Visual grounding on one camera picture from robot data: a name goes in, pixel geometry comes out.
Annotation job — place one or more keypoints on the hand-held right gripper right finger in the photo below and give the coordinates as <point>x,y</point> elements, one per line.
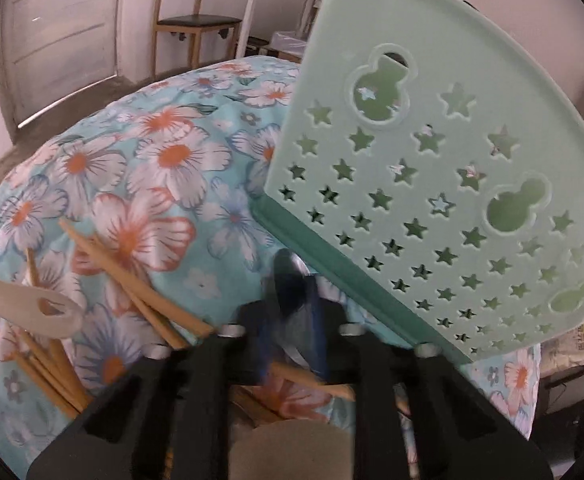
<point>322,345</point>

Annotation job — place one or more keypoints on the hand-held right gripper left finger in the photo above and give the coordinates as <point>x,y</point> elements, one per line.
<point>262,350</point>

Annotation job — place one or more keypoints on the metal spoon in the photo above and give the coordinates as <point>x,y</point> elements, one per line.
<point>296,280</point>

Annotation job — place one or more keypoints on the green star-cutout utensil holder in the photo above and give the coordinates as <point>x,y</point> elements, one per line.
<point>422,110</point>

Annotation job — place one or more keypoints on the white ceramic spoon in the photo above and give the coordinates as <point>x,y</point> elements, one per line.
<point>2,295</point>

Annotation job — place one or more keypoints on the floral blue blanket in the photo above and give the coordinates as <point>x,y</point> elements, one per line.
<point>172,160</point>

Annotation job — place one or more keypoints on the white printed sack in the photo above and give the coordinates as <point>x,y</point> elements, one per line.
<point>579,340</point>

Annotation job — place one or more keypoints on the plastic-wrapped grey box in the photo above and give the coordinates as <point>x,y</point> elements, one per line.
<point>289,42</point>

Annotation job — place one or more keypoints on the wooden chair with dark seat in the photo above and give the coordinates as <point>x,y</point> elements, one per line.
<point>197,22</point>

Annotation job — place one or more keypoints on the white-legged desk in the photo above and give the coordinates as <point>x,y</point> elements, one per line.
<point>250,10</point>

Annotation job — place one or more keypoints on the white panel door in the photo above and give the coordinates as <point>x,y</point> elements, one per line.
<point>62,35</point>

